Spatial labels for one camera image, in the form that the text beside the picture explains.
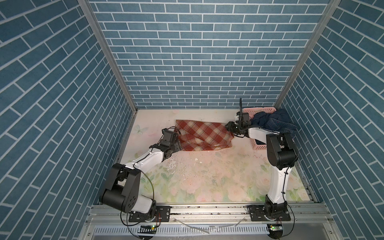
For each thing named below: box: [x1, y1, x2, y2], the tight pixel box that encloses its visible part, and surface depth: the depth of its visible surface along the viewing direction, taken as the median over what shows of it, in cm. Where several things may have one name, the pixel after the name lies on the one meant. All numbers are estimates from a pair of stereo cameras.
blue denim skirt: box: [251, 108, 298, 136], surface depth 105 cm
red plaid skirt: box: [175, 119, 234, 151], surface depth 104 cm
